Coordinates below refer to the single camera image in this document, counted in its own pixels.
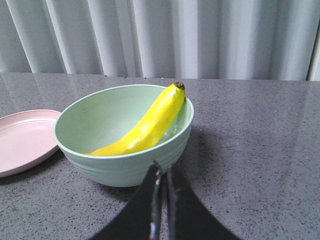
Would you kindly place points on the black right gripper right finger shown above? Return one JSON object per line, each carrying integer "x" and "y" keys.
{"x": 188, "y": 218}

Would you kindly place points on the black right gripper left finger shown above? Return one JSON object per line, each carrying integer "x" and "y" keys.
{"x": 140, "y": 219}

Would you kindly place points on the yellow banana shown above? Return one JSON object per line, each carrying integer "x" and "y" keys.
{"x": 151, "y": 128}

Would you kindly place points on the green ribbed bowl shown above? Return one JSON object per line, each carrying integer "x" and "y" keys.
{"x": 102, "y": 118}

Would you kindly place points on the pink plate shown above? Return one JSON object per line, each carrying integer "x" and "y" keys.
{"x": 26, "y": 140}

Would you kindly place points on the white pleated curtain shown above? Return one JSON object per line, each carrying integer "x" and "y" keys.
{"x": 194, "y": 39}

